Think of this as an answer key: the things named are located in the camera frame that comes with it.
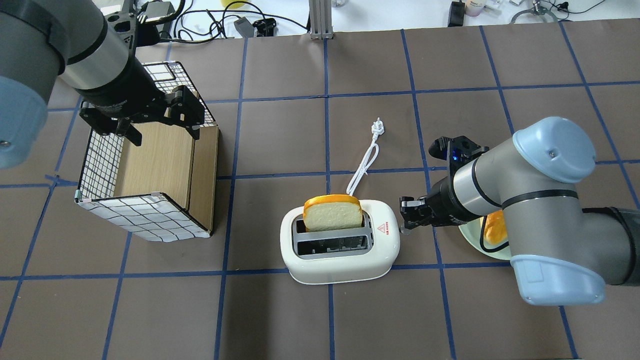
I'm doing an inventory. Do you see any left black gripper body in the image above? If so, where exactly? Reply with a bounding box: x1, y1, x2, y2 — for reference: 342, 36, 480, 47
78, 75, 172, 135

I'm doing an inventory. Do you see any white two-slot toaster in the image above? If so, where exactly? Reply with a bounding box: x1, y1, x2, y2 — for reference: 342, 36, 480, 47
279, 199, 401, 285

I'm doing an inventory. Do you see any toast bread slice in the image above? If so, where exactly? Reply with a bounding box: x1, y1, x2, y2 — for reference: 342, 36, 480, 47
302, 194, 364, 232

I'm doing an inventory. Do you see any golden triangular pastry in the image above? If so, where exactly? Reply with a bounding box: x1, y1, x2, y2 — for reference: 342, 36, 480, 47
483, 210, 508, 248

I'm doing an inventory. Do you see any wire basket with wooden shelves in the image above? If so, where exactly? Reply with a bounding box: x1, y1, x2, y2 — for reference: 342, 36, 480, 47
74, 61, 220, 243

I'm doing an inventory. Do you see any aluminium frame post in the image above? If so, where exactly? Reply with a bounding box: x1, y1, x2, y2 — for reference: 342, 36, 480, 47
308, 0, 334, 40

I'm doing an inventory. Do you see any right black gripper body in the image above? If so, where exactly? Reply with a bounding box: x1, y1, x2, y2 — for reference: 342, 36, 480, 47
420, 177, 473, 227

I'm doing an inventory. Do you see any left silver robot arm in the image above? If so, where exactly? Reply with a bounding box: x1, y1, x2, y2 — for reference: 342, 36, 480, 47
0, 0, 205, 169

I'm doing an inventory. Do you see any white power cord with plug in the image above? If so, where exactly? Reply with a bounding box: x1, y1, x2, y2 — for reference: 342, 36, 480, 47
346, 118, 387, 197

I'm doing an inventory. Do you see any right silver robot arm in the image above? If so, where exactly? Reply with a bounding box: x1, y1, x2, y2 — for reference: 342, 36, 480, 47
399, 116, 640, 306

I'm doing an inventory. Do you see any black power adapter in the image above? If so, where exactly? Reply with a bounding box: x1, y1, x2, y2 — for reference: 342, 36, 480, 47
446, 0, 466, 28

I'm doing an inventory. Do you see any light green plate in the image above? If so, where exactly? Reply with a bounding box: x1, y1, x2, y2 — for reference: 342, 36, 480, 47
458, 218, 512, 261

